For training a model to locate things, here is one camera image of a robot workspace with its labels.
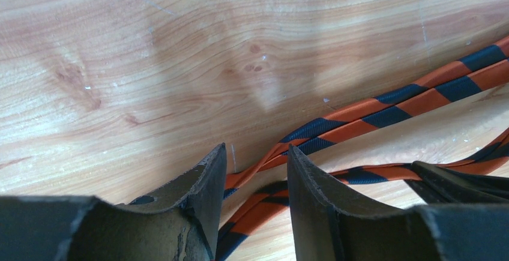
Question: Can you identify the orange navy striped tie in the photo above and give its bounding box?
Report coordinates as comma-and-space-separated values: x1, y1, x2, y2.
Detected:
215, 38, 508, 260

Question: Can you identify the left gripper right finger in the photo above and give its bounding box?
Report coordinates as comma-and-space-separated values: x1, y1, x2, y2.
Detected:
287, 146, 508, 260

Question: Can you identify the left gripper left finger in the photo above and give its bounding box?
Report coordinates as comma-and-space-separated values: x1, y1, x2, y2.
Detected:
1, 144, 226, 260

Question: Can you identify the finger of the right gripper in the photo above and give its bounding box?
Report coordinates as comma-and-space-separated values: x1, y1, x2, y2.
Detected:
405, 161, 508, 204

